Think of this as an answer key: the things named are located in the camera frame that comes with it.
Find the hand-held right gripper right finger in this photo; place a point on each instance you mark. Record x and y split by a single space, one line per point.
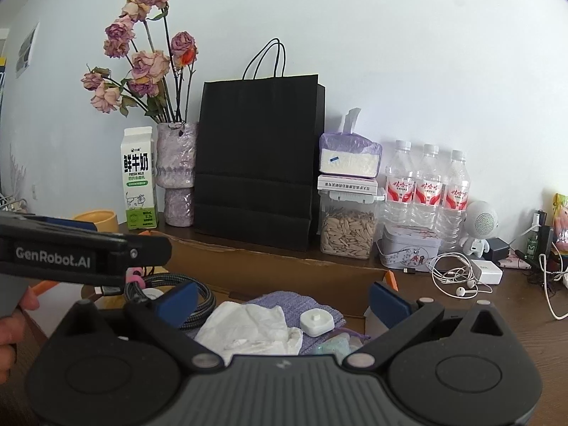
388 306

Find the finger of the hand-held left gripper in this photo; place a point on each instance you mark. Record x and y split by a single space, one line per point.
71 225
148 253

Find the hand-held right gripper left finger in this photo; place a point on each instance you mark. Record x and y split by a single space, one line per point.
179 304

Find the clear plastic bag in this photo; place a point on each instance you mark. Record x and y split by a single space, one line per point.
337 346

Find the white tissue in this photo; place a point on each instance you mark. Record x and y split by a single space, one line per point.
248 328

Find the white square plastic cap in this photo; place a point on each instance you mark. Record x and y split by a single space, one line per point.
316 323

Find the purple linen pouch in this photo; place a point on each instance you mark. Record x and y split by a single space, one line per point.
288 301

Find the red cardboard box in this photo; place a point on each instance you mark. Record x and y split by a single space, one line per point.
275 266

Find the person's left hand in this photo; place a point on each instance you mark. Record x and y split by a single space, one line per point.
8 346

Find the yellow mug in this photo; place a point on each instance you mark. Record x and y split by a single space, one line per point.
97 222

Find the printed tin box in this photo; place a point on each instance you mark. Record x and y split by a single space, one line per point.
410 246

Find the white earphones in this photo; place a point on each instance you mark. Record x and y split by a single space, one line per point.
448 275

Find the white milk carton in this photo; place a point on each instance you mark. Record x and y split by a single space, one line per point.
140 177

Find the purple textured vase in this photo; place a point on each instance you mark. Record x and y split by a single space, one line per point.
177 173

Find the clear seed container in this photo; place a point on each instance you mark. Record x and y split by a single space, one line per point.
348 230

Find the white charger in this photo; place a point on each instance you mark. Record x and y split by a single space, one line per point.
487 271

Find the white robot speaker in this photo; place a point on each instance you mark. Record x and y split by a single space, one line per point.
481 224

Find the black power adapter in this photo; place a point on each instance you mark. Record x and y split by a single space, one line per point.
500 248

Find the flat white box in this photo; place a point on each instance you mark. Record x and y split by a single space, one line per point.
348 183

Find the pink flat packet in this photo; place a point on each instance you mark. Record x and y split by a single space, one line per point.
520 262

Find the black paper bag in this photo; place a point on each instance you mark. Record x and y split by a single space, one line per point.
257 164

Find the purple tissue pack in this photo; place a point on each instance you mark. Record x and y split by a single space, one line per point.
350 159

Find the black upright device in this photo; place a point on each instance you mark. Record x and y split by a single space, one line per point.
539 242

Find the dried rose bouquet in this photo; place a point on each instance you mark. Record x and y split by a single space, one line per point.
144 66

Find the yellow snack bag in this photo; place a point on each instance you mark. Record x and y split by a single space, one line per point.
561 222

